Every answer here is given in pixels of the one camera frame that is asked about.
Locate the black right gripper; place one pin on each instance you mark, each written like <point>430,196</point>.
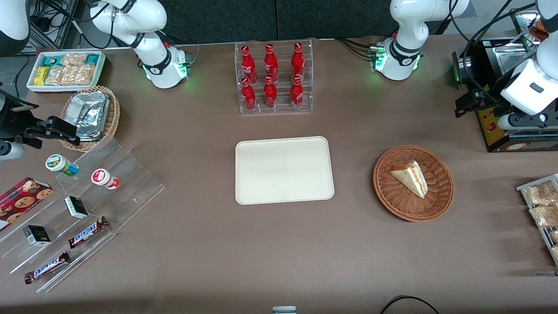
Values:
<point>9,118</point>

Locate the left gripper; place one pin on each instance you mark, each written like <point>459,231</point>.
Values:
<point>488,96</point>

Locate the triangular sandwich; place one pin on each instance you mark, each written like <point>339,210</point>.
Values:
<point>412,176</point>

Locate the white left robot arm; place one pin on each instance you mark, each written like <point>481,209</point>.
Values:
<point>405,26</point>

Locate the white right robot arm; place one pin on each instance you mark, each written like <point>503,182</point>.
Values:
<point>148,17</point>

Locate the light tan wicker basket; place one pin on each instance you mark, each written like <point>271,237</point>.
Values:
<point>112,117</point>

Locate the brown round wicker basket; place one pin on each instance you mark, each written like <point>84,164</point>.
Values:
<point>392,196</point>

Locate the cream plastic serving tray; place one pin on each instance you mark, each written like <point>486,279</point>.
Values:
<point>283,170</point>

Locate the green lid yogurt cup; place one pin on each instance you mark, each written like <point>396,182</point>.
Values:
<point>59,163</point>

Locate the black food warmer machine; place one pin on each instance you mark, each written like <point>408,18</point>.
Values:
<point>505,135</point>

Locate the silver foil packet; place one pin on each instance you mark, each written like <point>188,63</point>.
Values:
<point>89,113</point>
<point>93,137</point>

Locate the white rectangular snack bin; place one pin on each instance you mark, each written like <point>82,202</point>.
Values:
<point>31,87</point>

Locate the stainless steel warmer pan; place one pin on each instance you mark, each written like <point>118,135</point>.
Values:
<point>508,61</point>

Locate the yellow snack pack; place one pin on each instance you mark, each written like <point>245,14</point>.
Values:
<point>41,75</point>

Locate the clear rice cracker bag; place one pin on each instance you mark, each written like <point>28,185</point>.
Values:
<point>74,59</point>
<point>69,75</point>

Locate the red lid yogurt cup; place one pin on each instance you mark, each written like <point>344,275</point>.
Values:
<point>102,177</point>

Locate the teal snack pack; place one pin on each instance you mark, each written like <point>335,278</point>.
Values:
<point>52,59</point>
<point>92,59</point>

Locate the red plaid cookie box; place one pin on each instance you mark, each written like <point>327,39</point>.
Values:
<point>22,200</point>

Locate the small black carton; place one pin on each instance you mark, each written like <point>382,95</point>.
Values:
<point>37,235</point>
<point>76,207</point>

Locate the clear acrylic stepped stand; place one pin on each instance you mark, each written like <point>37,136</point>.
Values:
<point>17,257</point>
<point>130,183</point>

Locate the Snickers chocolate bar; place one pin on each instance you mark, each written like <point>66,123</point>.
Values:
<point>87,232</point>
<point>47,267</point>

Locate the clear bag of snacks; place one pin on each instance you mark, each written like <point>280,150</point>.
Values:
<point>540,194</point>
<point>545,215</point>
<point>554,236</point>

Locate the red cola bottle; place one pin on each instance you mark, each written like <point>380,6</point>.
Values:
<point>270,65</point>
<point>297,95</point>
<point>270,95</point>
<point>297,63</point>
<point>248,97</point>
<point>248,65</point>

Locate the clear acrylic bottle rack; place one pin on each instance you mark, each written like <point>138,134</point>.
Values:
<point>281,89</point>

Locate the small grey white device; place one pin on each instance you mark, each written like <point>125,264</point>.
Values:
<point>284,310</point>

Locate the aluminium frame profile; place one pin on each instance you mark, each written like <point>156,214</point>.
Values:
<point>56,24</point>

